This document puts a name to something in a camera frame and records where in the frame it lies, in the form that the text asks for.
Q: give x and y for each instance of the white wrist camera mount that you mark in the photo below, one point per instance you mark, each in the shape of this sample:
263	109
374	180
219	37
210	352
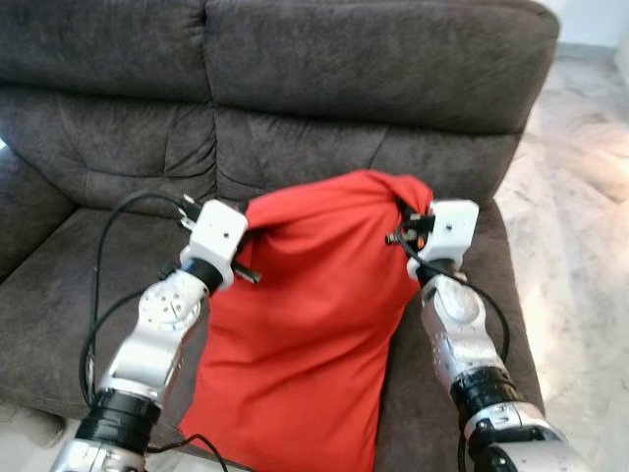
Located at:
216	236
454	228

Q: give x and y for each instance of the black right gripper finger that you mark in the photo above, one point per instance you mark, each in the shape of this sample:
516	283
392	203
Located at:
248	272

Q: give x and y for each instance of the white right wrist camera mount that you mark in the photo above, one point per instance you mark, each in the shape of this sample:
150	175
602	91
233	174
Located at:
454	228

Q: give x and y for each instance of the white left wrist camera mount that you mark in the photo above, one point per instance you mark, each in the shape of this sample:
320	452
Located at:
216	236

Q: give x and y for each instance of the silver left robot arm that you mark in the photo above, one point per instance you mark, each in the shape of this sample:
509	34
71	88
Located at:
147	344

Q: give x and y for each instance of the dark brown fabric sofa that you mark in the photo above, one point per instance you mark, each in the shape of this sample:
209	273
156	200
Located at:
344	79

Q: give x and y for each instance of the red pillow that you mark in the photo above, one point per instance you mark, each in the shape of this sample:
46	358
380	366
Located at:
295	334

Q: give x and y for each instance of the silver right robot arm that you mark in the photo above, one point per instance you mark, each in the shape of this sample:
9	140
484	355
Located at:
457	334

